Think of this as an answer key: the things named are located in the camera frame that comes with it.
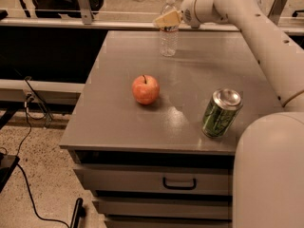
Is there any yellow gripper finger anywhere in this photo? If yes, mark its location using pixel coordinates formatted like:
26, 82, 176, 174
153, 9, 181, 29

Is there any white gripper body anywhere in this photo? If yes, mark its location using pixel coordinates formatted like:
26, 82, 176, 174
180, 0, 205, 29

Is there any clear plastic water bottle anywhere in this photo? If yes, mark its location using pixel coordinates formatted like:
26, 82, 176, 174
160, 0, 179, 57

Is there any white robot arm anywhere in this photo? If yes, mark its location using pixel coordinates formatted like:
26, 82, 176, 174
153, 0, 304, 228

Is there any red apple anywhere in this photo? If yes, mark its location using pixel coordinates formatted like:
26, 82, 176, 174
132, 74, 160, 105

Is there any green soda can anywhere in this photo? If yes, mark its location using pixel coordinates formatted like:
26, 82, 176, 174
201, 88, 243, 138

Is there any grey drawer cabinet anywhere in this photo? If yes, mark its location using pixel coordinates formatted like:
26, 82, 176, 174
61, 31, 281, 228

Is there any black device on floor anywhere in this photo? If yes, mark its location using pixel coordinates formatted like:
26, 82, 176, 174
0, 153, 20, 193

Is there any metal railing post right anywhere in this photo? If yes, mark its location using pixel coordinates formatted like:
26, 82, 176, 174
268, 0, 288, 25

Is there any metal railing post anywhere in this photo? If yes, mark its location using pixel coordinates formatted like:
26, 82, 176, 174
268, 0, 288, 25
77, 0, 93, 25

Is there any metal railing post left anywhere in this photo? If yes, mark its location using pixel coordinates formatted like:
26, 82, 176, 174
77, 0, 93, 25

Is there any black floor cable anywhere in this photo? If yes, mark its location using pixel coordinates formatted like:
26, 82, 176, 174
14, 76, 71, 228

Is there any black drawer handle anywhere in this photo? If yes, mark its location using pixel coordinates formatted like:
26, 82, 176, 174
162, 177, 197, 190

